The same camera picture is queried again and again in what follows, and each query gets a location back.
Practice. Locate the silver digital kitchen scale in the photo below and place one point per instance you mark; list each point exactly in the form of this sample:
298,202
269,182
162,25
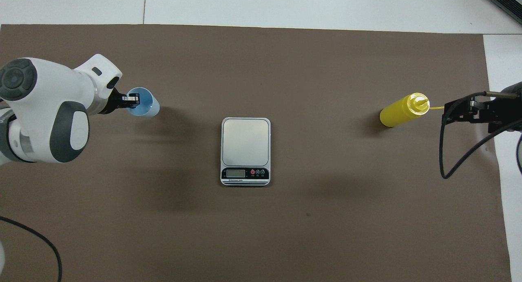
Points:
245,143

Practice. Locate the light blue plastic cup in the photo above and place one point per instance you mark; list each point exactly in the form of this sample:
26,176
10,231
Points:
147,104

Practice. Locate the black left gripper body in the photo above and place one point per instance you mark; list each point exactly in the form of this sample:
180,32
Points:
116,102

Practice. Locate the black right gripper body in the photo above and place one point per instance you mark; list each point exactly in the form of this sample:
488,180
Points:
507,110

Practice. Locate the grey ribbed metal device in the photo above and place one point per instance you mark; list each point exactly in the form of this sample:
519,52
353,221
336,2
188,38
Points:
509,0

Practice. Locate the yellow squeeze bottle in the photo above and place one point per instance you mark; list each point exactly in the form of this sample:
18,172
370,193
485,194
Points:
397,112

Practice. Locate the brown table mat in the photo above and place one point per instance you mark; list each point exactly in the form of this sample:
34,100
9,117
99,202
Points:
261,233

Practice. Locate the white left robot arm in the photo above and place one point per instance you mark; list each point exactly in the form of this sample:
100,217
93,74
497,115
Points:
45,94

